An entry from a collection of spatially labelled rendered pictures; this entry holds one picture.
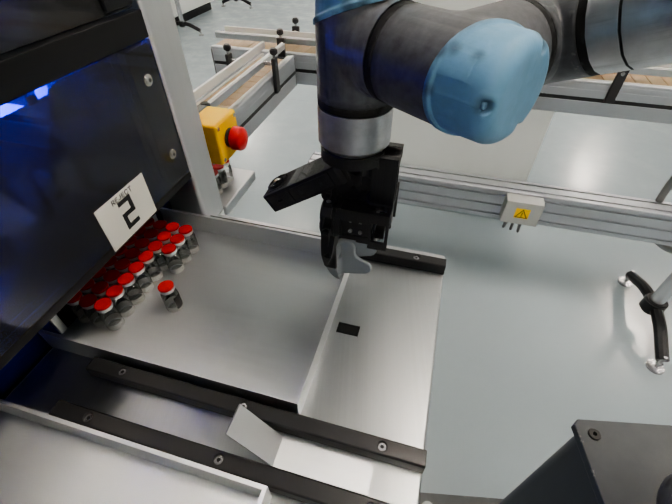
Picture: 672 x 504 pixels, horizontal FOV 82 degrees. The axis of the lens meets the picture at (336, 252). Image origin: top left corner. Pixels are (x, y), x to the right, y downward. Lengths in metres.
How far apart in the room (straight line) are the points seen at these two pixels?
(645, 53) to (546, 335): 1.50
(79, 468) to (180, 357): 0.14
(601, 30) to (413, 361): 0.37
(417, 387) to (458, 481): 0.93
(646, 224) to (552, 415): 0.71
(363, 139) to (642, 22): 0.21
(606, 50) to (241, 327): 0.47
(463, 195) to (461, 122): 1.18
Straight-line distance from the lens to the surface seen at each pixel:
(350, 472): 0.45
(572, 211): 1.54
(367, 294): 0.57
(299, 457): 0.46
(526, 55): 0.28
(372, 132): 0.38
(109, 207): 0.52
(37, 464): 0.55
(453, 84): 0.28
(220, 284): 0.60
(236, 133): 0.69
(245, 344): 0.53
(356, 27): 0.34
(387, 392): 0.49
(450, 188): 1.45
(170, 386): 0.50
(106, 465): 0.51
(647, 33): 0.36
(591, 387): 1.73
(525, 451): 1.51
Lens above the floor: 1.31
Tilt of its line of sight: 44 degrees down
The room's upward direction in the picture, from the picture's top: straight up
